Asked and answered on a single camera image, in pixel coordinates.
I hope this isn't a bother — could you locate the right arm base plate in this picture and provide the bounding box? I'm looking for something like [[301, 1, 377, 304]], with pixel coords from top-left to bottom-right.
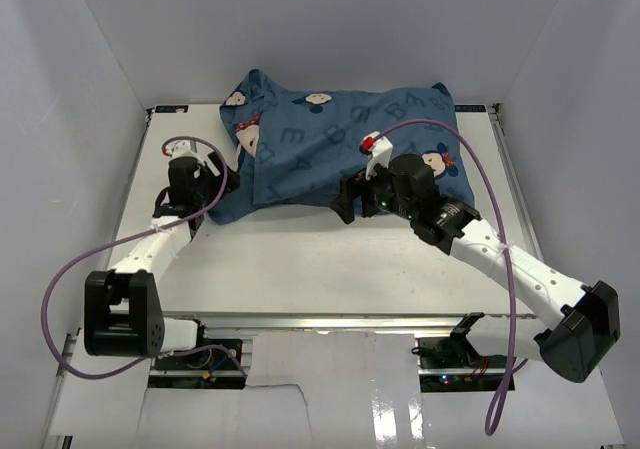
[[411, 313, 506, 393]]

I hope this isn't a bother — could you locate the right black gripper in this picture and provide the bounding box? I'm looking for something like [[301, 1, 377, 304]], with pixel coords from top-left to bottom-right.
[[328, 156, 416, 225]]

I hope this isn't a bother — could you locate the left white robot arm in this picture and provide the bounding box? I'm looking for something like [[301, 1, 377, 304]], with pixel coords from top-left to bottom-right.
[[84, 141, 239, 368]]

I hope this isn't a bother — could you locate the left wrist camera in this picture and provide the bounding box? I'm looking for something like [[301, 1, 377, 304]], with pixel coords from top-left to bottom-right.
[[161, 138, 201, 160]]

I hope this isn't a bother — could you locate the blue cartoon print pillowcase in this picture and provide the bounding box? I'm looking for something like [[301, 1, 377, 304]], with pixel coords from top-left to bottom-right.
[[209, 69, 475, 225]]

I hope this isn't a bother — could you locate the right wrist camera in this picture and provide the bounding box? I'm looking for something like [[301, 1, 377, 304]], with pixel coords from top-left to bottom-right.
[[359, 131, 393, 180]]

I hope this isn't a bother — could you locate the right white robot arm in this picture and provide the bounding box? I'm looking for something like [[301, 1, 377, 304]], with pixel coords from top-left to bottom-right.
[[330, 154, 621, 383]]

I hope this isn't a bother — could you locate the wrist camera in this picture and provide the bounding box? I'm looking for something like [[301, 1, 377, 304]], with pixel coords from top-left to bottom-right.
[[161, 138, 201, 160], [359, 131, 393, 180]]

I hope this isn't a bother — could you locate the aluminium table frame rail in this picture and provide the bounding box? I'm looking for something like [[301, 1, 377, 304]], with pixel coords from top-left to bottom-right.
[[489, 102, 571, 330]]

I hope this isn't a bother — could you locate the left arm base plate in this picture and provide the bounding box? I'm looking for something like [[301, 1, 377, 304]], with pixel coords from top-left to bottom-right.
[[148, 349, 246, 390]]

